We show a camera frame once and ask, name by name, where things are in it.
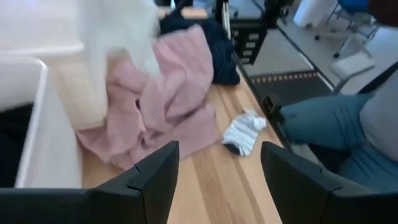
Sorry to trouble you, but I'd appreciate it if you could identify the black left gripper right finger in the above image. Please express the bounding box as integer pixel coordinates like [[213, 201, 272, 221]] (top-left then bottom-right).
[[260, 141, 398, 224]]

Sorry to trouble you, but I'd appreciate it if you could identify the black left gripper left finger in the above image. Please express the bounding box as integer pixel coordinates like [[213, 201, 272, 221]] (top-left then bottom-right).
[[0, 140, 180, 224]]

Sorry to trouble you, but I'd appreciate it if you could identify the striped sock with paper tag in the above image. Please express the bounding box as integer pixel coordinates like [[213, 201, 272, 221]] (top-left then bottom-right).
[[221, 108, 268, 157]]

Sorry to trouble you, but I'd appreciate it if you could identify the white mesh basket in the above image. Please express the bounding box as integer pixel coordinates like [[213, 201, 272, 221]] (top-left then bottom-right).
[[0, 55, 84, 189], [0, 0, 162, 132]]

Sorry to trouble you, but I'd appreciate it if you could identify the pink garment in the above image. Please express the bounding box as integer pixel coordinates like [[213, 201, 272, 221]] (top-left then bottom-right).
[[75, 24, 221, 171]]

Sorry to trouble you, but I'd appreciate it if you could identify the navy dotted garment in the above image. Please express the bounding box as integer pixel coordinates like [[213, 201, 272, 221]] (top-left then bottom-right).
[[159, 9, 241, 86]]

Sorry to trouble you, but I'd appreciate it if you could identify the person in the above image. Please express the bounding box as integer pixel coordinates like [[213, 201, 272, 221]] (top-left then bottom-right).
[[279, 60, 398, 194]]

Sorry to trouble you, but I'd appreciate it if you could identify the black hazard-striped floor mat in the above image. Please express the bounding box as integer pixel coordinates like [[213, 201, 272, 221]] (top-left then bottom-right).
[[248, 70, 332, 108]]

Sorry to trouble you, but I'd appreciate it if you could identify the white bin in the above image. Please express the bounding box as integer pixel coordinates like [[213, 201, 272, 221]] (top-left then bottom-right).
[[293, 0, 339, 28]]

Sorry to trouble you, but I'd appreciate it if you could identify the blue office chair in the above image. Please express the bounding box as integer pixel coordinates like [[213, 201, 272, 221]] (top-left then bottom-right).
[[313, 0, 381, 41]]

